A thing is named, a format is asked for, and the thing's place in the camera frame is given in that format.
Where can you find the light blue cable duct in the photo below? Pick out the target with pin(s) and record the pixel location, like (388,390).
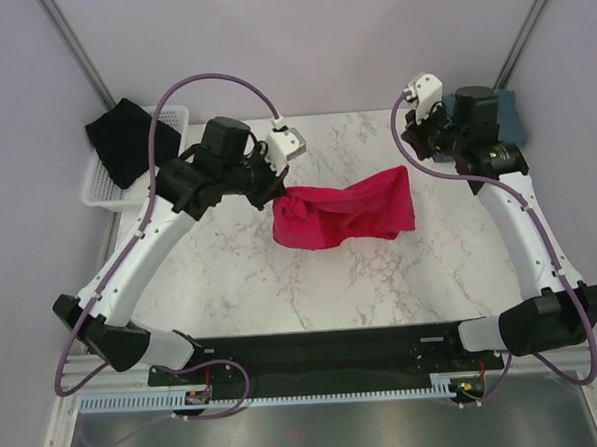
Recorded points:
(185,400)

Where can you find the black t shirt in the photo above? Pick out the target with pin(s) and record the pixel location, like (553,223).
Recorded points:
(120,138)

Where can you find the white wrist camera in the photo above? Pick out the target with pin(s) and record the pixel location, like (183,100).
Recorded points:
(423,93)
(283,144)

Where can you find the left aluminium corner rail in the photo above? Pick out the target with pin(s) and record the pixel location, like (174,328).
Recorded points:
(77,51)

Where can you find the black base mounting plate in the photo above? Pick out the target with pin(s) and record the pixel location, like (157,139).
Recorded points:
(329,361)

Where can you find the white perforated plastic basket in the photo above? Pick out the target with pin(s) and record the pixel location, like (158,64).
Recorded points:
(99,190)

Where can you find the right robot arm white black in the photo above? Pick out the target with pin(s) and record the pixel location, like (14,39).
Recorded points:
(461,142)

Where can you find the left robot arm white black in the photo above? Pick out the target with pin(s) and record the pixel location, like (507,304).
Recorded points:
(228,160)

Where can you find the aluminium corner rail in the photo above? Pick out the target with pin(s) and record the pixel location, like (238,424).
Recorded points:
(77,51)
(528,27)

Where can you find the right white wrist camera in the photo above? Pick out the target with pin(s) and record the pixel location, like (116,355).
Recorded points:
(423,93)

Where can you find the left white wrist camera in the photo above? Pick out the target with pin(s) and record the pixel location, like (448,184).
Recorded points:
(283,144)

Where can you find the right aluminium corner rail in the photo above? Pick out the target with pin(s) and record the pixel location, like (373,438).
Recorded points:
(528,27)

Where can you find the red t shirt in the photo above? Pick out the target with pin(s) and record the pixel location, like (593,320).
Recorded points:
(318,218)

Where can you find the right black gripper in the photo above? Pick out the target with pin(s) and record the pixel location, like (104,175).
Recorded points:
(415,131)

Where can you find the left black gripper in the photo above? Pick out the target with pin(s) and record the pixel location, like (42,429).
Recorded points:
(275,188)

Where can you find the blue folded t shirt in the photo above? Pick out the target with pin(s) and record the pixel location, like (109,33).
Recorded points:
(511,127)

